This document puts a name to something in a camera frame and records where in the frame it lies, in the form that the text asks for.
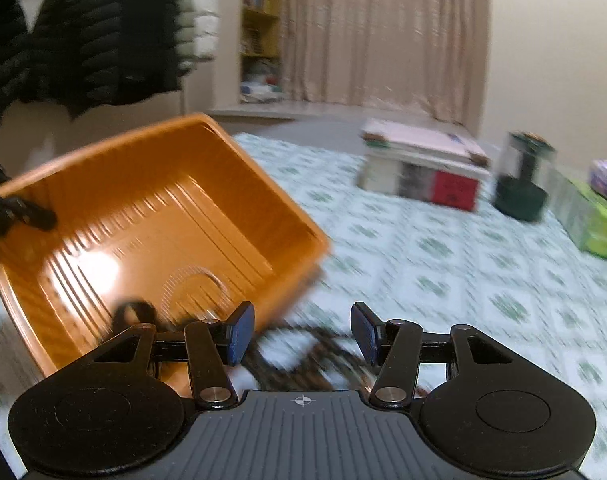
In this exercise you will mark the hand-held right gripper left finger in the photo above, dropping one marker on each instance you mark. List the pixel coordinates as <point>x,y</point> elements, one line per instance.
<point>241,334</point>

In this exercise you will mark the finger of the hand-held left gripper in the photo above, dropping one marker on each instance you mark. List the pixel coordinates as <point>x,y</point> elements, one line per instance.
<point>30,214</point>

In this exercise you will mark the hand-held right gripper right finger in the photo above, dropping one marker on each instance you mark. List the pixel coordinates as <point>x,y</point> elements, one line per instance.
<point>363,334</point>

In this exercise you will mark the black watch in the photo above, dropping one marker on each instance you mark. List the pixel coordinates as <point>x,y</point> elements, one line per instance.
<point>133,312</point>

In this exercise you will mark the orange plastic tray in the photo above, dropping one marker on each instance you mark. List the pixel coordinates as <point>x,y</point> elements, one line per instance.
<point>158,210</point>

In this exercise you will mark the thin white book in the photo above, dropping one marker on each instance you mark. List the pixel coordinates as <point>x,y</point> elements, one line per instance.
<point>433,160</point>

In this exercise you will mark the black puffer jacket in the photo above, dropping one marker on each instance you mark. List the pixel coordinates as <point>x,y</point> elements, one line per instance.
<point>98,35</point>

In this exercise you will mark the pink cover book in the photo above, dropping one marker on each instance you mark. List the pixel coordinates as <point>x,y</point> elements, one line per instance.
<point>418,137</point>

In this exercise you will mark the glass jar with dark base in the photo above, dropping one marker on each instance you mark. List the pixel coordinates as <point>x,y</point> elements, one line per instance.
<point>521,195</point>

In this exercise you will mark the pale tissue pack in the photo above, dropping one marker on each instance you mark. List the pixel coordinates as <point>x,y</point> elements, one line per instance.
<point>568,200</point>

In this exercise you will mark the white puffer jacket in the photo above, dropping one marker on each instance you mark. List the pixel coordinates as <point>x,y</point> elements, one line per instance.
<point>196,15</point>

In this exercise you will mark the yellow bookshelf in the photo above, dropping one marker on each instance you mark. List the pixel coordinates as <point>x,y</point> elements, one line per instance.
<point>258,25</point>

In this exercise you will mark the beige curtain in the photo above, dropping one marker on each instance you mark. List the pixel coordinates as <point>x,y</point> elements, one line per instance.
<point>383,35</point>

